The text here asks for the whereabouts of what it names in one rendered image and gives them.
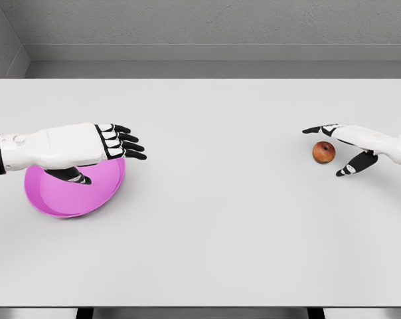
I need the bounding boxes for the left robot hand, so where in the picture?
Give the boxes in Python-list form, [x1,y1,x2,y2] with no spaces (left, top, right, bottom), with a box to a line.
[30,123,147,185]

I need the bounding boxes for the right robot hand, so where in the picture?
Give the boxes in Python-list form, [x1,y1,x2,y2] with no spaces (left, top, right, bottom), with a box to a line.
[301,124,400,178]

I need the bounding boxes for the red apple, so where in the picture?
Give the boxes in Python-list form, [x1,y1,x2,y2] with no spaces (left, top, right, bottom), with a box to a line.
[312,141,337,165]

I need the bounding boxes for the pink plate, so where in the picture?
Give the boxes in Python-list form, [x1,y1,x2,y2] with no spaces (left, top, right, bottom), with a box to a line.
[24,157,127,220]

